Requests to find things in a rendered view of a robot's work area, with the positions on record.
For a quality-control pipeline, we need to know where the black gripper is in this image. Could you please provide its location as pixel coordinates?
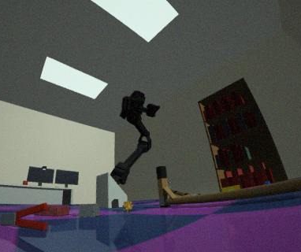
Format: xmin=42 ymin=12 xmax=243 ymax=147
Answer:
xmin=122 ymin=96 xmax=160 ymax=117

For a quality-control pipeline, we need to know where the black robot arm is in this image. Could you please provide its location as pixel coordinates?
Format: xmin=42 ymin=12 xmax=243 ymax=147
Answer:
xmin=110 ymin=91 xmax=151 ymax=185

